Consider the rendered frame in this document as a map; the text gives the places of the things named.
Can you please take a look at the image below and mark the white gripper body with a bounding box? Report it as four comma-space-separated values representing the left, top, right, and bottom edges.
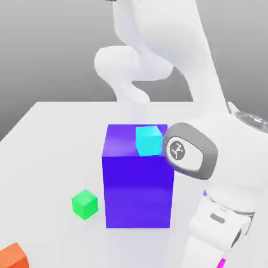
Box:
185, 238, 231, 268

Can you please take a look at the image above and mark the small cyan cube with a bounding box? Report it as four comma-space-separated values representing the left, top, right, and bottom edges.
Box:
135, 125, 163, 158

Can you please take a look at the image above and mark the small green cube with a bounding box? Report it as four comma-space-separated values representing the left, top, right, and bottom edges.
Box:
71, 189, 99, 221

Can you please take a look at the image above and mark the large blue box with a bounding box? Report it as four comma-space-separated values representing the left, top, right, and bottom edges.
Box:
102, 124, 175, 229

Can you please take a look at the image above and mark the large orange box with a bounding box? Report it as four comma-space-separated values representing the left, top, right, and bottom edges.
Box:
0, 242, 30, 268

